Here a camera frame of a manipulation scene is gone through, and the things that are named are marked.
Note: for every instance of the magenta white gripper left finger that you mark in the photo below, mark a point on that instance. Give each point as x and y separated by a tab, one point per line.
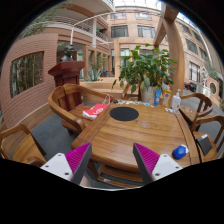
71	166

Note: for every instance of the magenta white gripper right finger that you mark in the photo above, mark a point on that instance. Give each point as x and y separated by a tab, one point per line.
153	166

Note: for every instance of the blue computer mouse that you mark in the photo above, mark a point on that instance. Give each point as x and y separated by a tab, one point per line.
180	152

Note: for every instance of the round black mouse pad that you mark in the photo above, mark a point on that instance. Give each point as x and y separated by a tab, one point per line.
124	114

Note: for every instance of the round wooden table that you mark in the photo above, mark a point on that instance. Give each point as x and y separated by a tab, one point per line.
112	159

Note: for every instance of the red white plastic bag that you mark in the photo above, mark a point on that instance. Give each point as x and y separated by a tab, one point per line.
97	109

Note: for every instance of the wooden chair near left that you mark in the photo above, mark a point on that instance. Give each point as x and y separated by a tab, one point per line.
18	144

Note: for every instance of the wooden chair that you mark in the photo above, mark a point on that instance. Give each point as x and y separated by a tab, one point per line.
18	144
216	141
204	107

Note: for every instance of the wooden chair near right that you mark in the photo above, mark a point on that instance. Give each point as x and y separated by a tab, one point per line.
216	141

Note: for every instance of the wooden armchair left of table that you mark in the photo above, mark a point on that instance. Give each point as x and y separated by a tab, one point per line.
70	100

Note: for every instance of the yellow bottle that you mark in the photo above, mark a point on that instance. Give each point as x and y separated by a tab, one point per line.
166	97

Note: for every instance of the white pump dispenser bottle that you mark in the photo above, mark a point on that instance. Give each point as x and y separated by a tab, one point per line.
176	100

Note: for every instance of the white plant pot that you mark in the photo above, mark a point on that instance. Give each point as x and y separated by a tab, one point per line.
148	94

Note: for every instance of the blue tube bottle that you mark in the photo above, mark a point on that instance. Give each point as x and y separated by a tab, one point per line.
157	97

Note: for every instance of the wooden chair far right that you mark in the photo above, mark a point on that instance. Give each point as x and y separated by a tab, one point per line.
204	107

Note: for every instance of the green potted plant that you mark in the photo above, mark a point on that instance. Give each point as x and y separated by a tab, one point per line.
145	71

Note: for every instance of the dark bronze bust statue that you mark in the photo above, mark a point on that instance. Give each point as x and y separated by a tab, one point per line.
68	52

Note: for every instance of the wooden support pillar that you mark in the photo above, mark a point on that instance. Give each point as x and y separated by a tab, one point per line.
167	27

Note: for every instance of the dark red wooden pedestal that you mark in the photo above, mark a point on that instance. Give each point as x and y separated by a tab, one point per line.
66	72

